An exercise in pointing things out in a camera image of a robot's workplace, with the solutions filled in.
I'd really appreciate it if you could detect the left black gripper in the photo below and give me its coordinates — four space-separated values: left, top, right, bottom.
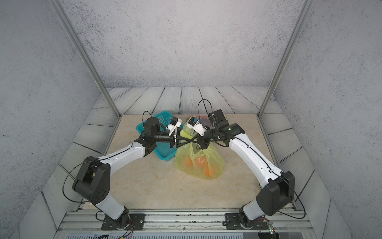
152 128 191 150

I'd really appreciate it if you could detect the yellow-green plastic bag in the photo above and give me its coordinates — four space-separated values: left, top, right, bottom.
174 125 225 180

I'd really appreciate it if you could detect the orange fruit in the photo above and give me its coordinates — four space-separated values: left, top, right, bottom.
183 158 193 168
195 155 208 169
205 167 210 177

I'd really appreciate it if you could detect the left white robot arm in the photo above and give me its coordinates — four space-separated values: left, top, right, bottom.
72 117 196 225

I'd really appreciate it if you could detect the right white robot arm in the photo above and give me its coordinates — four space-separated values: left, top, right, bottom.
188 110 295 226

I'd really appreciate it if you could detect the lilac bowl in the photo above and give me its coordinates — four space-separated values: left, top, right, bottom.
200 118 211 127

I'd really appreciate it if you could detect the teal plastic basket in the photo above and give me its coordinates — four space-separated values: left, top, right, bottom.
135 111 183 162

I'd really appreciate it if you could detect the pink tray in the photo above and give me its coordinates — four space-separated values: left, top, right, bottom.
195 115 209 119

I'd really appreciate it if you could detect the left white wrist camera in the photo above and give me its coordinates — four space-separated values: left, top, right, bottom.
167 117 183 136

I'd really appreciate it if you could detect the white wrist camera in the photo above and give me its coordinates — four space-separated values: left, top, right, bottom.
186 116 210 136
167 117 183 136

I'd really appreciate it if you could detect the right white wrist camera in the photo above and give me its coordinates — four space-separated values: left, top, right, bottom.
186 116 210 136

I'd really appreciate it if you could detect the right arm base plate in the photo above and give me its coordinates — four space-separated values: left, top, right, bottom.
222 213 269 231

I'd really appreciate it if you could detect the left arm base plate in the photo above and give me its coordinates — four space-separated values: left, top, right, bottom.
101 214 146 231

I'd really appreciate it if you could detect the aluminium mounting rail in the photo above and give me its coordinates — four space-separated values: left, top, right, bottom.
54 208 316 239

